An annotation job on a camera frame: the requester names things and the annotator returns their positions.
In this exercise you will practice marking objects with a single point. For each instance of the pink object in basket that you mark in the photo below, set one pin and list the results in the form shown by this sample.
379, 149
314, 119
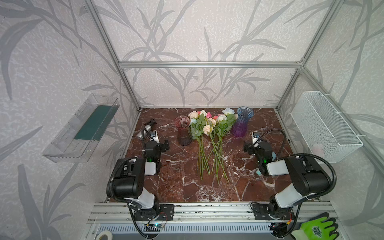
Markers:
318, 150

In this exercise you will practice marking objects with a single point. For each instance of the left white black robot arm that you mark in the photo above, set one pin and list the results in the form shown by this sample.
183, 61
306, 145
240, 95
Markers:
126, 183

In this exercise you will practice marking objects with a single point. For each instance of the dark red glass vase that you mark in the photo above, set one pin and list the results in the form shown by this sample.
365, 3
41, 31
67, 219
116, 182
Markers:
182, 124

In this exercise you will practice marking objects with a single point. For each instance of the green circuit board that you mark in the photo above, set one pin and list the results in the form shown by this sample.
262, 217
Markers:
155, 227

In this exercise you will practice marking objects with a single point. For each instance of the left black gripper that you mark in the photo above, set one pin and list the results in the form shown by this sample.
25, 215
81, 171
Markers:
149, 129

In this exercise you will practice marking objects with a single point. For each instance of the clear plastic wall tray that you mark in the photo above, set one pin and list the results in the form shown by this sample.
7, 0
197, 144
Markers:
79, 138

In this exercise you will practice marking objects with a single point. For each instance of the white wire mesh basket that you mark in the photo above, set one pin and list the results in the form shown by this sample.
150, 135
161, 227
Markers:
320, 122

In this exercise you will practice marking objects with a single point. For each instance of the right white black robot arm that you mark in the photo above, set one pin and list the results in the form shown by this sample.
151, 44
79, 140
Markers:
311, 177

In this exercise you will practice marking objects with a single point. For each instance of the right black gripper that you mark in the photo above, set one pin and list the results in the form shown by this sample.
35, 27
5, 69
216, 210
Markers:
252, 147

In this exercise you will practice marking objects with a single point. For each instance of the purple blue glass vase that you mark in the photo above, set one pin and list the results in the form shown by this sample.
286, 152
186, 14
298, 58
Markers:
240, 127

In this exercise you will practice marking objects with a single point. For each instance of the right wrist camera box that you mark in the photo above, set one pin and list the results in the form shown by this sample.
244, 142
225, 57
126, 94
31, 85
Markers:
256, 138

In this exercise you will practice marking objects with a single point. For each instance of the green black work glove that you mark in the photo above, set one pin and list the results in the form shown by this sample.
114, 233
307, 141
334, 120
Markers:
321, 227

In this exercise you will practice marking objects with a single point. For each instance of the flower bunch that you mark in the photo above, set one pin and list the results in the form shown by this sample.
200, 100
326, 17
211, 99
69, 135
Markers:
216, 128
198, 121

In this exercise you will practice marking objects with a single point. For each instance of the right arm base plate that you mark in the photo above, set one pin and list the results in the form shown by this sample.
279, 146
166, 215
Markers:
271, 212

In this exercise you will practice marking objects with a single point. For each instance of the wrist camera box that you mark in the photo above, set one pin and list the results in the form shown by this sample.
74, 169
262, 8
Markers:
256, 138
154, 136

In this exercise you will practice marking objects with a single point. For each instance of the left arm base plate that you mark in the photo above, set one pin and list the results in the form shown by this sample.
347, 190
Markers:
162, 212

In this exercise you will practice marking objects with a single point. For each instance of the white tape roll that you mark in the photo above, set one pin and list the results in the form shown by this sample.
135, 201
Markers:
104, 235

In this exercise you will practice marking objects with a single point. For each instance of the aluminium front rail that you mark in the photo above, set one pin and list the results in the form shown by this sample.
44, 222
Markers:
205, 212

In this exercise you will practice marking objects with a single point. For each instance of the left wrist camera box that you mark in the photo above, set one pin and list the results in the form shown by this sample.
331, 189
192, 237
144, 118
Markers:
154, 136

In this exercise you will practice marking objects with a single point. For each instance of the silver spray bottle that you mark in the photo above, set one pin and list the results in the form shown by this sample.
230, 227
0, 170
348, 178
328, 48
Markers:
147, 129

